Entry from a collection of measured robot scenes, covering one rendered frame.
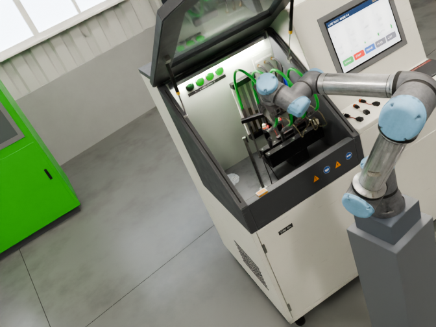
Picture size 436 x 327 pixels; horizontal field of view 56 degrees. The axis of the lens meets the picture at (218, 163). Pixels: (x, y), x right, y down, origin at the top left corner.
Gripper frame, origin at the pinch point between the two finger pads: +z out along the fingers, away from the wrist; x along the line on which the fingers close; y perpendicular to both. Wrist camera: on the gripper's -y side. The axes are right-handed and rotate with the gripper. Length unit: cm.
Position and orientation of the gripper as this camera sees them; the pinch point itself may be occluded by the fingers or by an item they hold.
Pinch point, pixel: (273, 108)
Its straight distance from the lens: 178.8
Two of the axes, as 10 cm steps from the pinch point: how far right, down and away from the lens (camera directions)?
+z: 2.3, 1.8, 9.6
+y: 5.5, 7.8, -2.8
